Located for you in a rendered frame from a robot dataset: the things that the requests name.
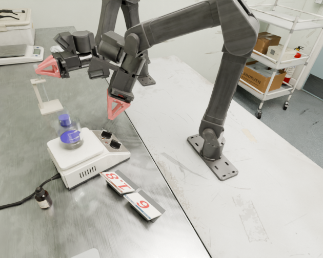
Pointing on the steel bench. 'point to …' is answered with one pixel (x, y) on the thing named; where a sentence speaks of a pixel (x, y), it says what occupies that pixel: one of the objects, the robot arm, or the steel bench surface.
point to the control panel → (109, 143)
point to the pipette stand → (47, 108)
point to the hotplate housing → (88, 167)
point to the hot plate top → (71, 159)
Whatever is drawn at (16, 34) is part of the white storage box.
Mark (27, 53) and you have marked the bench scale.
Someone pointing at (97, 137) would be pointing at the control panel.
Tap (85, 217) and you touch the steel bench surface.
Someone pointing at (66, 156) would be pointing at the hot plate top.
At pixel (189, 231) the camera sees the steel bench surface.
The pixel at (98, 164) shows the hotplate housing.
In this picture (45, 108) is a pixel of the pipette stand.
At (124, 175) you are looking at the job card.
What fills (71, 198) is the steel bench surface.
